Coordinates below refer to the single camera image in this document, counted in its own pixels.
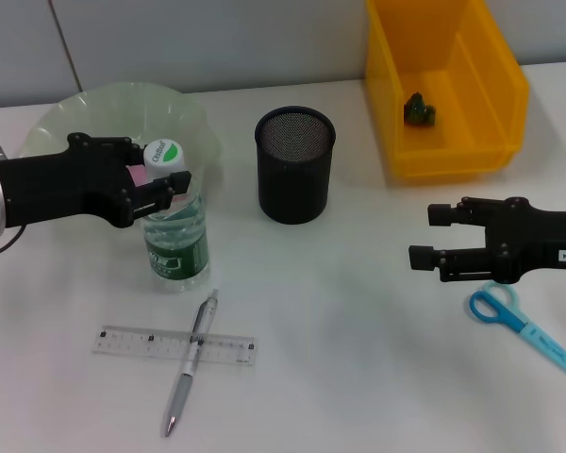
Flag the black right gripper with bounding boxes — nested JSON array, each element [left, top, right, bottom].
[[408, 196, 566, 285]]

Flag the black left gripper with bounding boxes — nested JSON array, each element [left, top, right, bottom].
[[0, 134, 192, 230]]

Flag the pink peach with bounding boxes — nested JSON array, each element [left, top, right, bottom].
[[125, 162, 190, 204]]

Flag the clear water bottle green label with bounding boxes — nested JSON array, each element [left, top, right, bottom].
[[141, 138, 209, 294]]

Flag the blue scissors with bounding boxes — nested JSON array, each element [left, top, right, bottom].
[[468, 280, 566, 381]]

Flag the green plastic wrapper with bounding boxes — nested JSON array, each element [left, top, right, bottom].
[[403, 89, 439, 128]]

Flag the pale green wavy glass plate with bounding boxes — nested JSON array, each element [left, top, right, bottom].
[[17, 80, 224, 218]]

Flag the black mesh pen holder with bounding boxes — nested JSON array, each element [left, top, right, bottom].
[[253, 106, 337, 226]]

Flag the clear plastic ruler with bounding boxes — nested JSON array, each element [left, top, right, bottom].
[[92, 324, 258, 367]]

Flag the silver ballpoint pen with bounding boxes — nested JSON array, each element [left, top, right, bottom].
[[163, 288, 220, 438]]

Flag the yellow plastic bin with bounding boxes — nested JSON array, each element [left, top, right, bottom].
[[363, 0, 531, 179]]

